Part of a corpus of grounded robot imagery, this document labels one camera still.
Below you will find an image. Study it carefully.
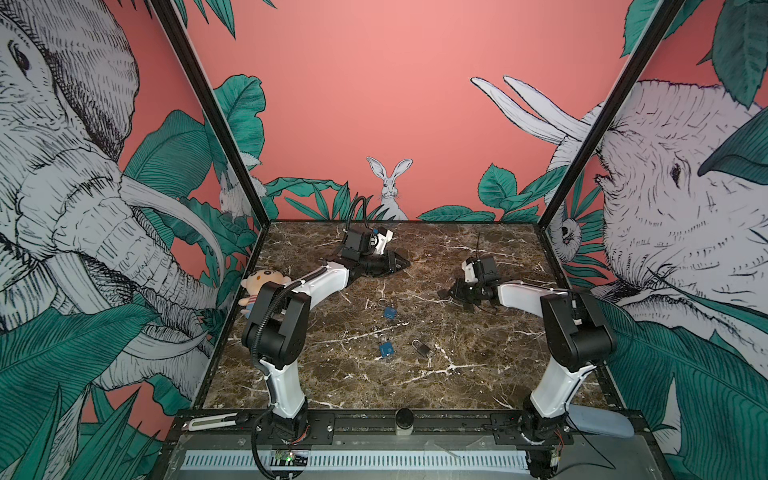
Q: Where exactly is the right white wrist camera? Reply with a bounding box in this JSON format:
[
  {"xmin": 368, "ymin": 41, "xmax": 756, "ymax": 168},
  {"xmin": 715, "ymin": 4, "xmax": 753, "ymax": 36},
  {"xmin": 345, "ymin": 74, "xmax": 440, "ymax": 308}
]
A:
[{"xmin": 461, "ymin": 258, "xmax": 478, "ymax": 284}]

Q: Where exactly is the white clip tool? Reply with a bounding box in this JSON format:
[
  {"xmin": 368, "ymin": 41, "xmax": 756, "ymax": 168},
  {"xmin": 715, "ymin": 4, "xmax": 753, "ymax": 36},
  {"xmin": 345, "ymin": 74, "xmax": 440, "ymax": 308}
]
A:
[{"xmin": 182, "ymin": 413, "xmax": 238, "ymax": 432}]

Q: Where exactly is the black mounting rail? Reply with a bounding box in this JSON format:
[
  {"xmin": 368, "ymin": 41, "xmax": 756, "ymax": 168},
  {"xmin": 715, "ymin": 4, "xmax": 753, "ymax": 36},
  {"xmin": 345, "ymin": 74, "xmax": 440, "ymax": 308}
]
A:
[{"xmin": 174, "ymin": 409, "xmax": 641, "ymax": 449}]

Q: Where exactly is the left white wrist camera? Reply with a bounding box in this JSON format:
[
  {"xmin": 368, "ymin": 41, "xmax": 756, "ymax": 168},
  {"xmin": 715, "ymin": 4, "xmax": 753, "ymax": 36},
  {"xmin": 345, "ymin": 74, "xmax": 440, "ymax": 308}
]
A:
[{"xmin": 371, "ymin": 227, "xmax": 393, "ymax": 255}]

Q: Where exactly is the plush doll striped shirt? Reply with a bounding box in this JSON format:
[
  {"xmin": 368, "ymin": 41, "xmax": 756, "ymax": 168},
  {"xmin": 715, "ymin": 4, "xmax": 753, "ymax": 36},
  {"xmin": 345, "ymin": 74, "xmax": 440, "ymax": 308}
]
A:
[{"xmin": 238, "ymin": 269, "xmax": 291, "ymax": 318}]

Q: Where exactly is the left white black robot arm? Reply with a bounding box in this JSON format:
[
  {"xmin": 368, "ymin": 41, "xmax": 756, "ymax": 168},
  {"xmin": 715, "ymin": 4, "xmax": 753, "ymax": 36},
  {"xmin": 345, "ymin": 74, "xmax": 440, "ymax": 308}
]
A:
[{"xmin": 239, "ymin": 225, "xmax": 410, "ymax": 444}]

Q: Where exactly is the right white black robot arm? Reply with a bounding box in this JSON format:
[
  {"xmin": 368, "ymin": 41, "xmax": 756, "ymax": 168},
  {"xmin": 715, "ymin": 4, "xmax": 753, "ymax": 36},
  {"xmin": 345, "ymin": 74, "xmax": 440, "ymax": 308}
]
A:
[{"xmin": 438, "ymin": 256, "xmax": 616, "ymax": 444}]

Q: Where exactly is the grey blue pad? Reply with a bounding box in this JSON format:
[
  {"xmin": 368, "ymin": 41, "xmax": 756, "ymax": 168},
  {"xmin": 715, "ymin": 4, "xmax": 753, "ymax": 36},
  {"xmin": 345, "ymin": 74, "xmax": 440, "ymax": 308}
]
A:
[{"xmin": 564, "ymin": 405, "xmax": 635, "ymax": 439}]

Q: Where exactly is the black knob on rail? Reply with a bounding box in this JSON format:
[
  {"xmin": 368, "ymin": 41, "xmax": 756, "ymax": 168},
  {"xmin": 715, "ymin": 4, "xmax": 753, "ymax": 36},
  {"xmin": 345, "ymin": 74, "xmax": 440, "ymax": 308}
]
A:
[{"xmin": 394, "ymin": 408, "xmax": 415, "ymax": 436}]

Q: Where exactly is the white vented strip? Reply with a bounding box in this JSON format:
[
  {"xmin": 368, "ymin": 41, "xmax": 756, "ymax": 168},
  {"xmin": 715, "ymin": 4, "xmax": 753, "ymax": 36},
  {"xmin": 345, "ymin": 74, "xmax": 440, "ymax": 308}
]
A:
[{"xmin": 181, "ymin": 450, "xmax": 529, "ymax": 474}]

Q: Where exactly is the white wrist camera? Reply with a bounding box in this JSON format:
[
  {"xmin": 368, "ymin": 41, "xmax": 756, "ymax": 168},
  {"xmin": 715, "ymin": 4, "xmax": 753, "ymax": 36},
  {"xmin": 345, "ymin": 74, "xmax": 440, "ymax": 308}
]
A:
[
  {"xmin": 371, "ymin": 227, "xmax": 393, "ymax": 255},
  {"xmin": 461, "ymin": 258, "xmax": 478, "ymax": 284}
]

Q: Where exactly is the black padlock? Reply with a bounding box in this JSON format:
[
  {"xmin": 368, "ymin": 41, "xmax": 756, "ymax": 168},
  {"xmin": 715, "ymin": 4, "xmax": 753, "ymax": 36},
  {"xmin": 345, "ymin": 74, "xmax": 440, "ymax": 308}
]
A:
[{"xmin": 411, "ymin": 339, "xmax": 433, "ymax": 359}]

